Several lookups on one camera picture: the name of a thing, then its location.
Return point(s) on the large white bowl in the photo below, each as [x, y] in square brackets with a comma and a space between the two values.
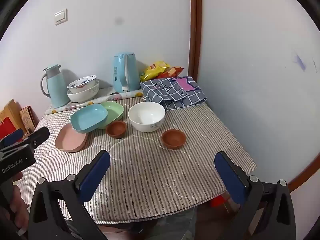
[146, 117]

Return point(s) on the brown wooden baseboard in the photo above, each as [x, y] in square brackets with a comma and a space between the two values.
[306, 170]

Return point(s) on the brown wooden door frame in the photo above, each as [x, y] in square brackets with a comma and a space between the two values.
[195, 30]

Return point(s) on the red object under table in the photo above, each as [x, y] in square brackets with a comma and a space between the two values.
[220, 201]

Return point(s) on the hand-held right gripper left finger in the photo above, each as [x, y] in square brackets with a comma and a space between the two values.
[96, 170]

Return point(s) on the light blue electric kettle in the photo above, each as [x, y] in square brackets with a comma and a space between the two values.
[122, 72]

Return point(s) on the pink plate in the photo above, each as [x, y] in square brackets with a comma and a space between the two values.
[68, 141]

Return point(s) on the white light switch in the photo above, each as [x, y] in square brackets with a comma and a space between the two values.
[61, 17]

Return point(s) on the striped quilted tablecloth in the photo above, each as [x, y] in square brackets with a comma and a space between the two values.
[155, 177]

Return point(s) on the yellow chip bag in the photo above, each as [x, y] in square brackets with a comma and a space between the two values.
[152, 71]

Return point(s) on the light green plate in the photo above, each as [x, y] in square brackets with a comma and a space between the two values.
[115, 111]

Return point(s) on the person's left hand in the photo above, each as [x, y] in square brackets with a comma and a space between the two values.
[20, 210]

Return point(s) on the red chip bag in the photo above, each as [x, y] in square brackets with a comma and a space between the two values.
[172, 72]

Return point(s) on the floral patterned bowl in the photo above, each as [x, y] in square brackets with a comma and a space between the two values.
[81, 83]

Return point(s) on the white bowl with grey pattern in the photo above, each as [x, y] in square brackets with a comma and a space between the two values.
[83, 96]

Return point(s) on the light blue thermos jug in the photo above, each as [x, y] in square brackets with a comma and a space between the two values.
[57, 87]

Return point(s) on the grey checked cloth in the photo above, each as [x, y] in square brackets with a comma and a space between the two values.
[172, 93]

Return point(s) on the patterned brown box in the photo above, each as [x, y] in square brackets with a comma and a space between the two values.
[28, 118]

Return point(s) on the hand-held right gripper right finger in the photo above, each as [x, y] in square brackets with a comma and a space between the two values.
[230, 177]

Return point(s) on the light blue plate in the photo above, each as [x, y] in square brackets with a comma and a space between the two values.
[87, 118]

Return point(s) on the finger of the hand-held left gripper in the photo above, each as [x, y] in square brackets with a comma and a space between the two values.
[38, 136]
[12, 137]

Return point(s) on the small brown clay bowl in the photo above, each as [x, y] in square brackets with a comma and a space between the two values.
[173, 138]
[115, 129]

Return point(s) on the floral table mat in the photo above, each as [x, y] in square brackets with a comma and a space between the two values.
[82, 103]

